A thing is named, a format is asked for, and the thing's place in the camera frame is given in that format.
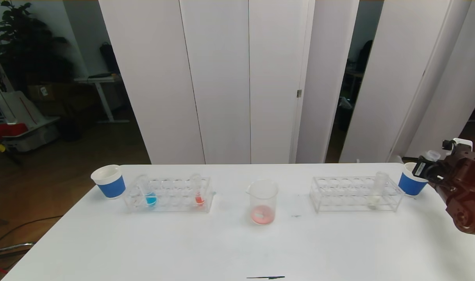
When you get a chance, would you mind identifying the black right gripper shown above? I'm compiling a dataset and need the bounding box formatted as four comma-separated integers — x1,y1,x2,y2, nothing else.
412,155,446,181

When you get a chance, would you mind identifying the test tube with blue pigment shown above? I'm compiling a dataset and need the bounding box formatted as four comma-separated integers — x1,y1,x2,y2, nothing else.
137,174,159,208

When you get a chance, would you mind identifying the test tube with white pigment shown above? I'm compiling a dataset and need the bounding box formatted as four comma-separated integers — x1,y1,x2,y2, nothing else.
368,172,389,209

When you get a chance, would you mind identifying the clear plastic test tube rack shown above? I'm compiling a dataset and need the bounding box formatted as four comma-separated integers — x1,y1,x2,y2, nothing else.
309,176,404,213
124,177,216,213

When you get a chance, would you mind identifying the clear glass beaker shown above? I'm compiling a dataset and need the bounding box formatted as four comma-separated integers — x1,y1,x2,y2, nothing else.
246,179,279,226

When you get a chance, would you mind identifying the blue paper cup white rim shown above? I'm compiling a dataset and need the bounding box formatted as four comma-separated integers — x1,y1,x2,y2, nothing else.
91,164,127,199
398,163,429,197

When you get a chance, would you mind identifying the white folding screen panel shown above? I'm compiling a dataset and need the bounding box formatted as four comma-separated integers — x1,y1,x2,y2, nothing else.
390,0,475,162
339,0,451,164
99,0,205,165
248,0,315,164
295,0,359,164
179,0,252,165

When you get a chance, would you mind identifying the black backpack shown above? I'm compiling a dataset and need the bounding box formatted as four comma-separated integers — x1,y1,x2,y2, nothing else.
100,43,121,77

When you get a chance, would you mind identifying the white office desk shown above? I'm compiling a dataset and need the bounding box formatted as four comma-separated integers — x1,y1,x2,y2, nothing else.
74,73,130,124

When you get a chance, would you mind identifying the brown cardboard box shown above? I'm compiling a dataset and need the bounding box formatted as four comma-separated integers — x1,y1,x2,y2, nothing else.
28,83,68,105

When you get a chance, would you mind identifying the grey plastic crate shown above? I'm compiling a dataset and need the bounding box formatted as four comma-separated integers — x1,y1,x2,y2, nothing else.
5,127,61,153

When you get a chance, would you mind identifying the white panel with red stripe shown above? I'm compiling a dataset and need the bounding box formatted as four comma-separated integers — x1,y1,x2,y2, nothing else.
3,91,61,131

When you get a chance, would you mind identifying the dark green potted plant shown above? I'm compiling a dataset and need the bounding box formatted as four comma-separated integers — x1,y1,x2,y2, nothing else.
0,0,75,94

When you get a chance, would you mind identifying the red plastic bin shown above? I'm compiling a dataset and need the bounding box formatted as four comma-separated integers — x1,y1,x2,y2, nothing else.
0,124,29,139

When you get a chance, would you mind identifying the chrome chair leg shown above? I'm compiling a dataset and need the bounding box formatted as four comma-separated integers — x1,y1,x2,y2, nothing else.
0,243,36,258

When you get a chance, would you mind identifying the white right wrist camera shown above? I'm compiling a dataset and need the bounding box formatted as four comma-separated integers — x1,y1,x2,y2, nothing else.
442,138,473,153

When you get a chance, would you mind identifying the black floor cable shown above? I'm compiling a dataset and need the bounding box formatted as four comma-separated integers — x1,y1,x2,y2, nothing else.
0,216,64,250

